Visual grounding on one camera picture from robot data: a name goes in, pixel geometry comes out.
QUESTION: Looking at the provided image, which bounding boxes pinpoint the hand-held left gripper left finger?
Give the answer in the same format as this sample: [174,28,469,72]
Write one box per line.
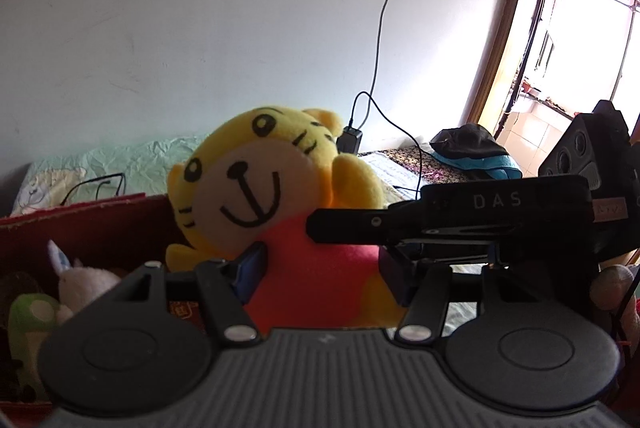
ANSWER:
[120,241,268,343]

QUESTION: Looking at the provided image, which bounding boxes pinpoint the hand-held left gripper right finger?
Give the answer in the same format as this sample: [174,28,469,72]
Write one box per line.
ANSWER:
[377,245,571,344]

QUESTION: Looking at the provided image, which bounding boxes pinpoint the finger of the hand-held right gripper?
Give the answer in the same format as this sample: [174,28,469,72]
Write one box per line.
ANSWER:
[306,207,401,245]

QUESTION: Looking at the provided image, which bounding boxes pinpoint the yellow tiger plush toy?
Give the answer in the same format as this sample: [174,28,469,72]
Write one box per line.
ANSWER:
[165,106,416,329]

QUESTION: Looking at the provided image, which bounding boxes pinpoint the red cardboard box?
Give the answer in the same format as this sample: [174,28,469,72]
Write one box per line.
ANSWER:
[0,193,208,428]

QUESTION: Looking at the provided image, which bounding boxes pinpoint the pink white plush toy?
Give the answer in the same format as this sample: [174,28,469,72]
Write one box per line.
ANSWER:
[47,239,123,326]

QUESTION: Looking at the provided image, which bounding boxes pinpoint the green bean plush toy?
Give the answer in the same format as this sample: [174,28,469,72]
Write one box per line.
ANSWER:
[7,293,63,401]

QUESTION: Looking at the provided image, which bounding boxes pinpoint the printed paper sheets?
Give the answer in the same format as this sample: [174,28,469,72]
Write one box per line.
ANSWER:
[362,153,423,199]

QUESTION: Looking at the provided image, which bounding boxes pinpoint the dark cloth with blue lining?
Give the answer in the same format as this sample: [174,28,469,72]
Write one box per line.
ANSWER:
[430,123,523,181]

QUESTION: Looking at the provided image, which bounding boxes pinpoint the black charger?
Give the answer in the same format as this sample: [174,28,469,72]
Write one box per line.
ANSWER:
[336,125,364,155]

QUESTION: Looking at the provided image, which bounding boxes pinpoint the dark patterned blanket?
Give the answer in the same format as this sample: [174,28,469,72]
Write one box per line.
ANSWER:
[357,145,506,199]

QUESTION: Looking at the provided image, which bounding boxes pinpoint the small brown pink plush toy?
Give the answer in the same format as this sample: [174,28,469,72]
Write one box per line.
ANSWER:
[589,264,640,344]

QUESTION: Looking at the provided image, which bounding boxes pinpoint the black eyeglasses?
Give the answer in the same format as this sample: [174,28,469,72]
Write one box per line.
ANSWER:
[61,172,127,208]

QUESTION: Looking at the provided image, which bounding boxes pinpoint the black charger cable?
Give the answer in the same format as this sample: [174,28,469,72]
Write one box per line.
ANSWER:
[347,91,468,199]

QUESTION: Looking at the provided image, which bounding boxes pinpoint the wooden door frame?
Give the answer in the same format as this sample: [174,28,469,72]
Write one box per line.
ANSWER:
[470,0,640,144]

